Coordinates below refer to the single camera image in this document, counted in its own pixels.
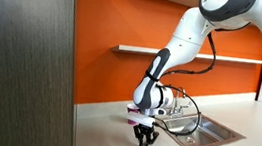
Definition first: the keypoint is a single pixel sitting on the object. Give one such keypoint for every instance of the chrome faucet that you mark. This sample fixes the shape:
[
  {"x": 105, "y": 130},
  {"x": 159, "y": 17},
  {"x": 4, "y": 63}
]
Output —
[{"x": 177, "y": 109}]

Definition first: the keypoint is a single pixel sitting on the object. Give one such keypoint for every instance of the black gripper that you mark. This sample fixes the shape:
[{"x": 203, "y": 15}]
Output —
[{"x": 145, "y": 132}]

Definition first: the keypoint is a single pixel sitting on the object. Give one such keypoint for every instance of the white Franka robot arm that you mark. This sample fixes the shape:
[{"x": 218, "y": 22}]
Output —
[{"x": 189, "y": 36}]

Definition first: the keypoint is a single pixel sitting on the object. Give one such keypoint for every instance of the round sink drain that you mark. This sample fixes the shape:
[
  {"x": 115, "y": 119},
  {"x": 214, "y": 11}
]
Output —
[{"x": 190, "y": 140}]

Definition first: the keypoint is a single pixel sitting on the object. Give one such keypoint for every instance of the purple plastic cup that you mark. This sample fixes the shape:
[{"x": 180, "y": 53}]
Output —
[{"x": 131, "y": 108}]

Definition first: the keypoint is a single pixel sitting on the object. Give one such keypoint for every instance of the thin white wall shelf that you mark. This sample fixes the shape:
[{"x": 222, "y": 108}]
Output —
[{"x": 134, "y": 49}]

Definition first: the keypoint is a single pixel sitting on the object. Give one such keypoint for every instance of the stainless steel sink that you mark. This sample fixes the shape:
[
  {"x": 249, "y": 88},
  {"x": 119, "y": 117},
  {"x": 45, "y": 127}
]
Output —
[{"x": 211, "y": 133}]

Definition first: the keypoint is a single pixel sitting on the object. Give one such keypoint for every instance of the dark wood cabinet panel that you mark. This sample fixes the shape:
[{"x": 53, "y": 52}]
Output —
[{"x": 21, "y": 59}]

